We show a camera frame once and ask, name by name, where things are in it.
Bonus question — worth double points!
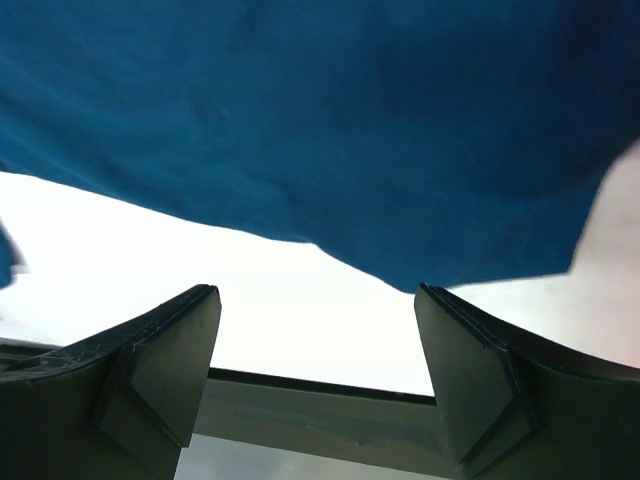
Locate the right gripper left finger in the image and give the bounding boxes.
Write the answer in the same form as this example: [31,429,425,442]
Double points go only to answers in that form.
[1,285,221,480]

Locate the blue printed t-shirt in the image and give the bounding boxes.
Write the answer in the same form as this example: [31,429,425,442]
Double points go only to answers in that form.
[1,1,639,291]

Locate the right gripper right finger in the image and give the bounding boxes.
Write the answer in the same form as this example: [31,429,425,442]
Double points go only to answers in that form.
[414,285,639,479]

